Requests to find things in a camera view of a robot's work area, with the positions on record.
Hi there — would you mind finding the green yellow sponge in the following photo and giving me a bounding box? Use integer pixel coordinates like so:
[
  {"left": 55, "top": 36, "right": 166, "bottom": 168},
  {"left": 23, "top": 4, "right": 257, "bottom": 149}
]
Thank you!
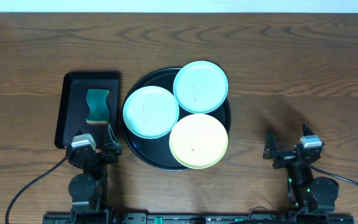
[{"left": 86, "top": 89, "right": 110, "bottom": 124}]

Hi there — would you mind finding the light green plate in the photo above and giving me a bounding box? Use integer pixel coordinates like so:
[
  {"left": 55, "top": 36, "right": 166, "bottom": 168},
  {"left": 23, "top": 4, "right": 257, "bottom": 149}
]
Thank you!
[
  {"left": 173, "top": 61, "right": 229, "bottom": 113},
  {"left": 123, "top": 86, "right": 180, "bottom": 139}
]

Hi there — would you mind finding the yellow plate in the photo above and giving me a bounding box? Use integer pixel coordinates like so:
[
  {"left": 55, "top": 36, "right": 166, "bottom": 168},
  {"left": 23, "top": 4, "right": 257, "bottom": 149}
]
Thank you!
[{"left": 168, "top": 114, "right": 228, "bottom": 169}]

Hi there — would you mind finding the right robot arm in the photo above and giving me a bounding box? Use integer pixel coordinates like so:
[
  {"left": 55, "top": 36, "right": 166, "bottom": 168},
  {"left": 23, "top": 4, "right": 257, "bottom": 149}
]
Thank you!
[{"left": 263, "top": 124, "right": 339, "bottom": 223}]

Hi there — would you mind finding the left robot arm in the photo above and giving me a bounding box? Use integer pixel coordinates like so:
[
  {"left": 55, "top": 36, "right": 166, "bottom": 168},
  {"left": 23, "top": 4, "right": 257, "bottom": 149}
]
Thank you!
[{"left": 66, "top": 124, "right": 122, "bottom": 224}]

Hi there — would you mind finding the rectangular black tray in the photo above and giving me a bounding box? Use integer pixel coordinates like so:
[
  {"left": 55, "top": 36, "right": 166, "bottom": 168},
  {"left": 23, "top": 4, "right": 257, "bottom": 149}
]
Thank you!
[{"left": 54, "top": 71, "right": 121, "bottom": 149}]

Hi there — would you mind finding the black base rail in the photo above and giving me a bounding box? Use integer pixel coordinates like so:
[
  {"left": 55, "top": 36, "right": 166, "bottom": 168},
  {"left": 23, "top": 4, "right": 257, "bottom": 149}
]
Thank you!
[{"left": 42, "top": 212, "right": 354, "bottom": 224}]

